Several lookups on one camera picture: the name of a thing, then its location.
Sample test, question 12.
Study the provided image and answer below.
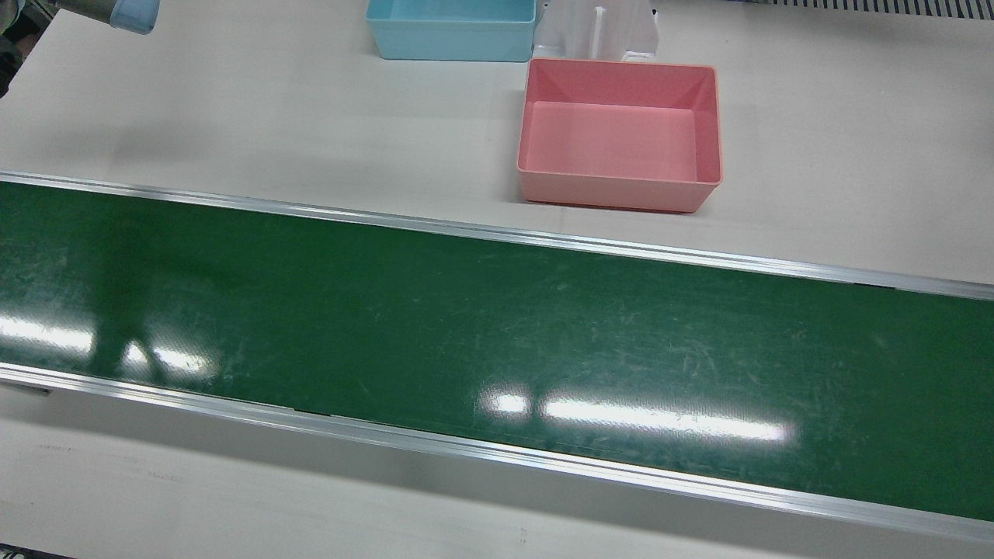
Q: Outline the pink plastic box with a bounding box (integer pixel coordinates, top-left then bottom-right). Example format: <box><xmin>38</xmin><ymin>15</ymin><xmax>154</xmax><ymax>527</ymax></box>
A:
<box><xmin>516</xmin><ymin>57</ymin><xmax>724</xmax><ymax>214</ymax></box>

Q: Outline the light blue plastic box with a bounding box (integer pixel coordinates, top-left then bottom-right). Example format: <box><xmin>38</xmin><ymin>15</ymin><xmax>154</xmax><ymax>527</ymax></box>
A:
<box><xmin>365</xmin><ymin>0</ymin><xmax>538</xmax><ymax>63</ymax></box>

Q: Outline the green conveyor belt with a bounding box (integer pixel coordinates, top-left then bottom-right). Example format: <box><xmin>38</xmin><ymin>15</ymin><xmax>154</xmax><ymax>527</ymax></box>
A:
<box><xmin>0</xmin><ymin>182</ymin><xmax>994</xmax><ymax>523</ymax></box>
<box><xmin>0</xmin><ymin>171</ymin><xmax>994</xmax><ymax>544</ymax></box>

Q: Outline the white column stand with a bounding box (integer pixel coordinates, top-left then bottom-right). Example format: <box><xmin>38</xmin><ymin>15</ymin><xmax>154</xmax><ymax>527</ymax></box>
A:
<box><xmin>534</xmin><ymin>0</ymin><xmax>661</xmax><ymax>64</ymax></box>

